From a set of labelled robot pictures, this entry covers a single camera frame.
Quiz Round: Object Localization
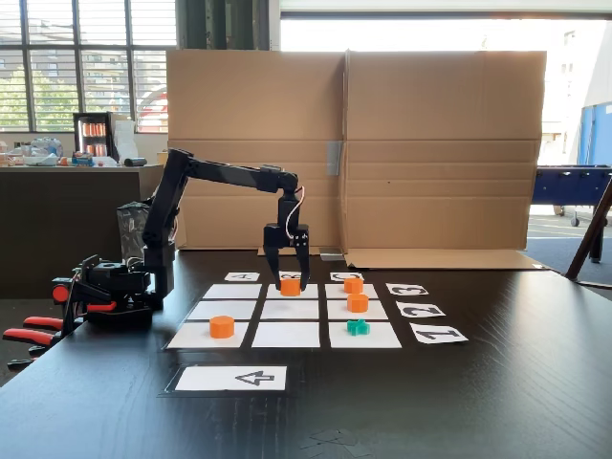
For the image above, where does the white paper grid square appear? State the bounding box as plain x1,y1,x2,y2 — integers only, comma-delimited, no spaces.
328,320,403,349
266,283,319,300
203,283,263,300
326,299,388,320
260,299,320,320
167,321,250,349
186,300,257,320
251,321,321,349
324,283,379,300

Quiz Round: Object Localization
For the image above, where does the white paper number 3 sheet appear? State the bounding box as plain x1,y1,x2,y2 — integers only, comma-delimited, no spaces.
384,282,429,296

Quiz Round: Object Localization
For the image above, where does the white paper number 2 sheet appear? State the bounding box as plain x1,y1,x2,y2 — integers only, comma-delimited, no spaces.
395,300,447,319

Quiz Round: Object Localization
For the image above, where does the white paper arrow sheet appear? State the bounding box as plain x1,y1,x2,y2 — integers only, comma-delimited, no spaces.
175,365,288,392

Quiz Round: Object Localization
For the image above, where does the white paper number 1 sheet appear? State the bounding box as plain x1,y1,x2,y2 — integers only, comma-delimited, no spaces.
409,323,469,345

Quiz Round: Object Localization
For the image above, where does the clear bin bag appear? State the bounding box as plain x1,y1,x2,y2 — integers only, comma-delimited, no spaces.
117,201,153,262

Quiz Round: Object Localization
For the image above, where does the large brown cardboard box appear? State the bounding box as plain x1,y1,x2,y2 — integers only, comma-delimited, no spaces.
165,47,551,272

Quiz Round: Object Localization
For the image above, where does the drinks fridge with cans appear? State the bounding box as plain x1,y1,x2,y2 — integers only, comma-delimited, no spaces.
73,112,126,164

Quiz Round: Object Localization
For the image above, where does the dark counter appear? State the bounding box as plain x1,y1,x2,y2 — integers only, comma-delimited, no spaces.
0,164,166,300

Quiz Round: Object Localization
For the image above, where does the window with blinds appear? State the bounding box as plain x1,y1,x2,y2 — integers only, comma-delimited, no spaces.
0,0,178,134

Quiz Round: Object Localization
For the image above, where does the blue foosball table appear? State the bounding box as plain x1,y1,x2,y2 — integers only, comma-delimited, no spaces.
531,164,612,229

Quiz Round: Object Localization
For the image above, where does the tripod with brown legs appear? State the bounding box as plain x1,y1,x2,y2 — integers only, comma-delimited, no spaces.
565,177,612,288

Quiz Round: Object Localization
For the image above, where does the blue panel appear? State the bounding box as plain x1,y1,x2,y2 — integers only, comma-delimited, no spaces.
577,100,612,167

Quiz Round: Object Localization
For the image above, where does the black clamp with red handles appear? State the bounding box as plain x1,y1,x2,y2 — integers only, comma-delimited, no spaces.
2,277,82,373
84,300,153,330

